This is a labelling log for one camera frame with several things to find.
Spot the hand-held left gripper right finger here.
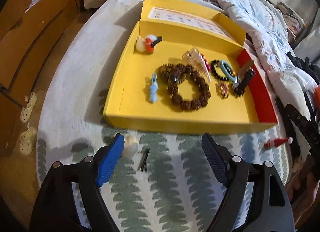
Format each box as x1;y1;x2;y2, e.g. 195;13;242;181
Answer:
201;132;295;232

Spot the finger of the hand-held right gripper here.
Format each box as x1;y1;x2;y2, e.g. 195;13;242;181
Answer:
284;103;320;152

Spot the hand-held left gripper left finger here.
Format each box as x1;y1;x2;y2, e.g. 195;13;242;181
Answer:
29;133;125;232

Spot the large brown bead bracelet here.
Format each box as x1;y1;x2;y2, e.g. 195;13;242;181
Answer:
167;64;212;111

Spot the yellow cardboard box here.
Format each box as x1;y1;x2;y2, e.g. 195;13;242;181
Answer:
103;0;278;135

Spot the pink rhinestone hair clip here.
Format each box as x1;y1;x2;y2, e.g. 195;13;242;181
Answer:
216;82;230;99

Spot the light blue hair tie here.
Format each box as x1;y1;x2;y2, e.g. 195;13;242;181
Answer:
219;60;237;83

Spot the white orange plush hair clip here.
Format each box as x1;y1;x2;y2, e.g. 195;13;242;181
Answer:
136;35;163;54

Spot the person's right hand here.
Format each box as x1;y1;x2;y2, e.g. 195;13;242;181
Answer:
286;156;320;226

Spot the cream plush hair clip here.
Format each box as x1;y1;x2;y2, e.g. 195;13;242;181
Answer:
114;133;139;159

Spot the black hairpin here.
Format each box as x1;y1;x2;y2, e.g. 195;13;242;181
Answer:
140;148;150;172

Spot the red white hair clip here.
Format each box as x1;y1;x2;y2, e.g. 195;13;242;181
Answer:
264;137;293;149

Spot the dark cloth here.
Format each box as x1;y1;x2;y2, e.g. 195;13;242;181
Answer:
287;52;320;85

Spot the black and brown hair clip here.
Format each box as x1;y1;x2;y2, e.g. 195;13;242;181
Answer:
231;60;257;95

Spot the light blue hair clip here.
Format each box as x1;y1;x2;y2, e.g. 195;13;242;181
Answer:
149;73;159;103

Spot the cream slipper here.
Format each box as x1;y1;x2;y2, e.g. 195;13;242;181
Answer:
20;92;38;123
19;127;37;156

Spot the pearl claw hair clip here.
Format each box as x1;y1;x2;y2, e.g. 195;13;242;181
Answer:
182;47;212;83

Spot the printed white quilt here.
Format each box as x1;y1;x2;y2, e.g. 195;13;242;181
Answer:
214;0;318;98

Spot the wooden wardrobe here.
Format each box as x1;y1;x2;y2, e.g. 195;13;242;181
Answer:
0;0;83;147

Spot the black strap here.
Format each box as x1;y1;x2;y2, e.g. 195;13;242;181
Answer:
275;98;300;165

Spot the black bead bracelet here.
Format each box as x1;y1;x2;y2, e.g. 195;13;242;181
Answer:
211;60;235;81

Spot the small brown bead bracelet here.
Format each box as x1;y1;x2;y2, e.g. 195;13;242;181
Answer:
157;63;187;84

